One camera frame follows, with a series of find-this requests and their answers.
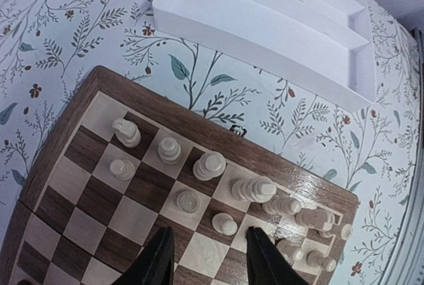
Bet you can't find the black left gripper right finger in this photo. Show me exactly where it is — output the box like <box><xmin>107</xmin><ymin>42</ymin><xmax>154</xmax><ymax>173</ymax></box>
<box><xmin>246</xmin><ymin>227</ymin><xmax>308</xmax><ymax>285</ymax></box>

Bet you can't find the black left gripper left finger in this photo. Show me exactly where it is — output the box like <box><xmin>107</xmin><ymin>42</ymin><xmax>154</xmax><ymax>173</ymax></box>
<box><xmin>114</xmin><ymin>227</ymin><xmax>175</xmax><ymax>285</ymax></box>

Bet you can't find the cream chess piece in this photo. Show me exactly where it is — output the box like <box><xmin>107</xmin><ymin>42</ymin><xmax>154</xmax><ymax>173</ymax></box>
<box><xmin>193</xmin><ymin>151</ymin><xmax>226</xmax><ymax>181</ymax></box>
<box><xmin>112</xmin><ymin>118</ymin><xmax>142</xmax><ymax>148</ymax></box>
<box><xmin>158</xmin><ymin>137</ymin><xmax>182</xmax><ymax>164</ymax></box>
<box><xmin>339</xmin><ymin>223</ymin><xmax>353</xmax><ymax>241</ymax></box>

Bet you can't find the wooden chess board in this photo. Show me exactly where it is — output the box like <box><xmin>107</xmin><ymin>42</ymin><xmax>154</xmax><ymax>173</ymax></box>
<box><xmin>1</xmin><ymin>66</ymin><xmax>359</xmax><ymax>284</ymax></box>

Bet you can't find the floral patterned table mat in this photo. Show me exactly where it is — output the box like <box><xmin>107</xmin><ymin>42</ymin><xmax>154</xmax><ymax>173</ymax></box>
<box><xmin>0</xmin><ymin>0</ymin><xmax>424</xmax><ymax>285</ymax></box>

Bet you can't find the white three-compartment plastic tray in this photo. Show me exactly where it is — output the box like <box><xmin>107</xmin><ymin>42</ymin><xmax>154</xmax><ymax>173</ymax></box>
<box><xmin>152</xmin><ymin>0</ymin><xmax>377</xmax><ymax>113</ymax></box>

